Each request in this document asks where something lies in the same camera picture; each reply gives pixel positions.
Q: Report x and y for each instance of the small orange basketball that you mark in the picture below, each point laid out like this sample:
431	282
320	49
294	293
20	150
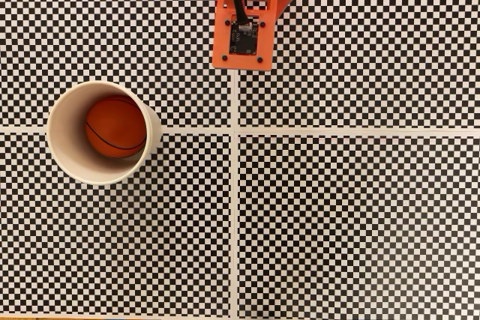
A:
116	129

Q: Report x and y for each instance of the cream paper cup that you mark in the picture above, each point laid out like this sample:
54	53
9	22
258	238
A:
67	147

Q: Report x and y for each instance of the black white checkerboard paper sheet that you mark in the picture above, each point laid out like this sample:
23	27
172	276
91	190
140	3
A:
375	35
112	16
375	241
112	260

